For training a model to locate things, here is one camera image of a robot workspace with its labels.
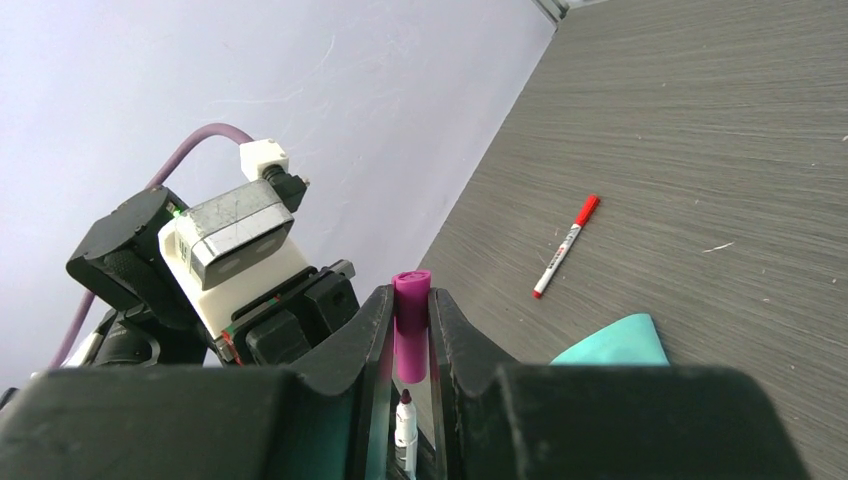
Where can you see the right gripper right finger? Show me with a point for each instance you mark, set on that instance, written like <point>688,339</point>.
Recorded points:
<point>498,418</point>

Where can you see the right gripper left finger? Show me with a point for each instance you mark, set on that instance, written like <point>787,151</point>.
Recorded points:
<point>325,416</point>

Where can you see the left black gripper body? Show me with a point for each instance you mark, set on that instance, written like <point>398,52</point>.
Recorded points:
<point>285,323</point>

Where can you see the magenta-tipped white pen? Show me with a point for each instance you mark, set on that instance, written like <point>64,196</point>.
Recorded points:
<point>406,435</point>

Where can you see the magenta pen cap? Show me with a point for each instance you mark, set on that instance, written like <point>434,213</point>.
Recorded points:
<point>411,344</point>

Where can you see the red-tipped white pen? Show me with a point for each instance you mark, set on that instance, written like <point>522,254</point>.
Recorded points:
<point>577,226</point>

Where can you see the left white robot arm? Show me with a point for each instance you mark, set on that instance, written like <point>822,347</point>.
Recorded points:
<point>150,320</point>

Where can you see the teal cloth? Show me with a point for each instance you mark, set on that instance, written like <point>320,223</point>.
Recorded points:
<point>630,341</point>

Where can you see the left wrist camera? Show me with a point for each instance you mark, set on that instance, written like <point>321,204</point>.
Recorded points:
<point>230,250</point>

